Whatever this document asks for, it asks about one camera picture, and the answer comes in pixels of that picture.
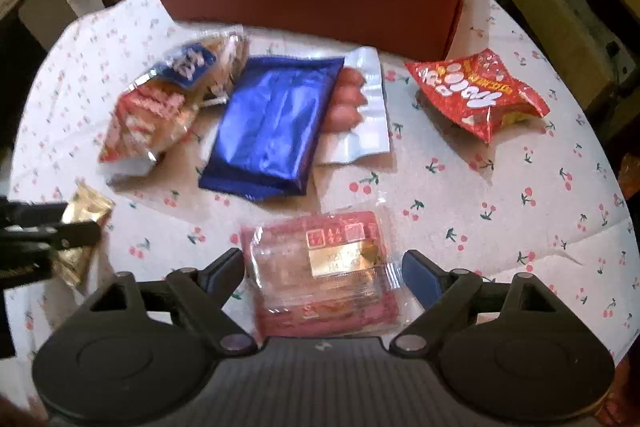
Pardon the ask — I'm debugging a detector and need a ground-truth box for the pink clear-wrapped snack packet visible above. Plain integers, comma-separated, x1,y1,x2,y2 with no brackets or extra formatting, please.
240,211,406,340

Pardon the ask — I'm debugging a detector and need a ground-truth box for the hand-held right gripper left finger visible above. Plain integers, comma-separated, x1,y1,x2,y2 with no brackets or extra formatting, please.
87,248,257,355

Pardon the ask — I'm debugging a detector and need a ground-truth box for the blue foil snack packet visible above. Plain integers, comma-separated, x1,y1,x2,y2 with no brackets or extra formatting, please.
198,55,346,200

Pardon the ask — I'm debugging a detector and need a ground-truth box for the blue and red bread bag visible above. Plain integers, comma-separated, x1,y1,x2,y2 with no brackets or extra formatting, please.
97,29,251,180

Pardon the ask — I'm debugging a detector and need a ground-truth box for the gold foil snack packet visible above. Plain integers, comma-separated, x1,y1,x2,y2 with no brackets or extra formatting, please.
52,182,116,288

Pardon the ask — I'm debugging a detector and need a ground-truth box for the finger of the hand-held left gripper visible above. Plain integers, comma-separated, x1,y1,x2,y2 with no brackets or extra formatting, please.
0,201,68,228
0,223,103,254

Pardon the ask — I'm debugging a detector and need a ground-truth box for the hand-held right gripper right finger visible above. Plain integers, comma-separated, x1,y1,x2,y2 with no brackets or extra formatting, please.
390,249,566,356

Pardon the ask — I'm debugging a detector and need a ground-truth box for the silver sausage packet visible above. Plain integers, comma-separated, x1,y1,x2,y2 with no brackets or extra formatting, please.
315,47,391,165

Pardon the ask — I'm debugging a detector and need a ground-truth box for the red candy bag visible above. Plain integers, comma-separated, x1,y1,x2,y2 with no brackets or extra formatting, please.
405,48,551,144

